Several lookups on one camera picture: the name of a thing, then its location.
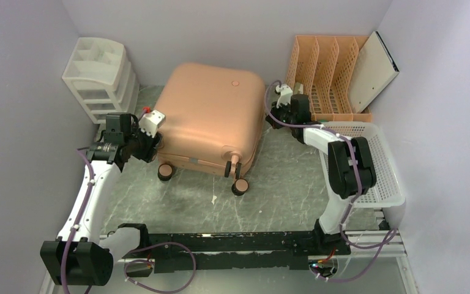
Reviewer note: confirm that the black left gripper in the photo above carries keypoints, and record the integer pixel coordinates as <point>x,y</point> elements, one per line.
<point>151,145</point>

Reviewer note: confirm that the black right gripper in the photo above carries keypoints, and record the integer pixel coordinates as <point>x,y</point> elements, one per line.
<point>275,111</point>

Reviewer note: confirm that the orange plastic file rack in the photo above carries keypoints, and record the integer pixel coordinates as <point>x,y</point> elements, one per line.
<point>324,66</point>

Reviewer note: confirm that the white plastic drawer organizer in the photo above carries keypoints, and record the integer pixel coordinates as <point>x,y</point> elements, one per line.
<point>101,78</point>

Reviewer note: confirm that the pink hard-shell suitcase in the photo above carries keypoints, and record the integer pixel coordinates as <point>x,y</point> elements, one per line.
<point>214,119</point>

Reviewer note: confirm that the white plastic mesh basket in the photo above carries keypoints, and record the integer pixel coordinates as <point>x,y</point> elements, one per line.
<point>387,191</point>

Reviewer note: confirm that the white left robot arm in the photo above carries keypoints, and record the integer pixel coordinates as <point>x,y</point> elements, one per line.
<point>78,256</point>

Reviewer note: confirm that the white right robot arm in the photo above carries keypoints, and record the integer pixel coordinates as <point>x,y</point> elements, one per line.
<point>350,171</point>

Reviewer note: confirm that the black suitcase wheel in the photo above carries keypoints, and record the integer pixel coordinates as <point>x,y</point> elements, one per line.
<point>165,172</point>
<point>240,187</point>

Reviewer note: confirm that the white flat board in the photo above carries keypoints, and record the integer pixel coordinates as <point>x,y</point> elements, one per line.
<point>375,68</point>

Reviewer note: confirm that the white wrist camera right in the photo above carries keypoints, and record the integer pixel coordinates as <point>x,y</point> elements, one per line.
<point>284,93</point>

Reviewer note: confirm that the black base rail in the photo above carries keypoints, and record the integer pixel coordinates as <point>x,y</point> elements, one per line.
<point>295,250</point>

